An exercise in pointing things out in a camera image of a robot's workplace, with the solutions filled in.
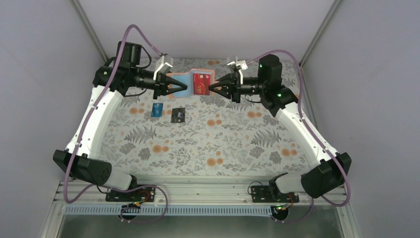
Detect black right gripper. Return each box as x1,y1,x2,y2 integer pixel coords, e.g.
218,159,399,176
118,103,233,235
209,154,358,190
208,73,266,103

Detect blue credit card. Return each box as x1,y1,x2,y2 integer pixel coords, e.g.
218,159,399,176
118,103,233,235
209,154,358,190
151,103,163,118

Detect red VIP card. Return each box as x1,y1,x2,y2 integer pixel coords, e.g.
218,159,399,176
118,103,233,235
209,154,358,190
193,73,211,96

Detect black VIP card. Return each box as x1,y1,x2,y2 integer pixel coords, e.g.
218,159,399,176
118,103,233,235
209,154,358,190
171,108,185,123
171,108,182,123

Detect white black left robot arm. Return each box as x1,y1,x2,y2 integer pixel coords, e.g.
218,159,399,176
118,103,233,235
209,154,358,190
53,43,187,201

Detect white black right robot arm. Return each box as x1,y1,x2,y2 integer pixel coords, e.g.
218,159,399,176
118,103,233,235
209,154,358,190
209,54,352,202

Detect floral patterned table mat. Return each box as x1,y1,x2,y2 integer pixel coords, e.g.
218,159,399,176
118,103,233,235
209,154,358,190
93,57,311,177

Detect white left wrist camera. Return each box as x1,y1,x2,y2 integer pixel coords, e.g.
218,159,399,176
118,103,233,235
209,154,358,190
153,54,173,81

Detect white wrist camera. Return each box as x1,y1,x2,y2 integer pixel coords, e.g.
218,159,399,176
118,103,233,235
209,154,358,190
153,54,173,81
226,57,248,74

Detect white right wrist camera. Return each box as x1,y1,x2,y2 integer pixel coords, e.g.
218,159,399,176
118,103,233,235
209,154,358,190
226,57,248,74

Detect aluminium mounting rail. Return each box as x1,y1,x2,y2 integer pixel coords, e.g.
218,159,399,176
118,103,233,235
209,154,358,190
67,175,346,205

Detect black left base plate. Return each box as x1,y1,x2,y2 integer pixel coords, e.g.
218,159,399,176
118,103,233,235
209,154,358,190
105,187,156,203

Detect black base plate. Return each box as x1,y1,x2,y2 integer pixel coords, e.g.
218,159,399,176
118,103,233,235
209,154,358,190
105,187,156,203
248,185,300,203

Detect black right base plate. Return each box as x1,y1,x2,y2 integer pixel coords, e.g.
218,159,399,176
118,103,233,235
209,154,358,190
248,185,300,203

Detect grey slotted cable duct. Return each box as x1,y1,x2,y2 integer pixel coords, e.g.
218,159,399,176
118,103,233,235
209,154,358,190
65,204,271,217

